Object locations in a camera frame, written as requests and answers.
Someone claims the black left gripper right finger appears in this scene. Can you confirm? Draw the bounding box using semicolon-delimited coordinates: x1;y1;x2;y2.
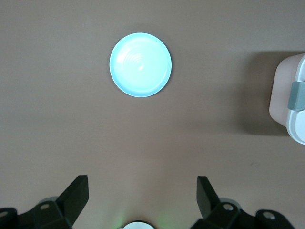
190;176;294;229

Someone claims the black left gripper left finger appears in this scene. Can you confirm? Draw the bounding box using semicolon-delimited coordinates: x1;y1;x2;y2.
0;175;89;229

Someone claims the white lidded storage box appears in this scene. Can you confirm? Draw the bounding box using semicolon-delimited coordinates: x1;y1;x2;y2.
269;52;305;144

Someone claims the brown table cover cloth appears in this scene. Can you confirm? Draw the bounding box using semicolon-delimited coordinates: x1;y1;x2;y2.
0;0;305;229

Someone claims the light blue round plate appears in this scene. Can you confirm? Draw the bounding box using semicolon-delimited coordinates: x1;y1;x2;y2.
109;32;173;98

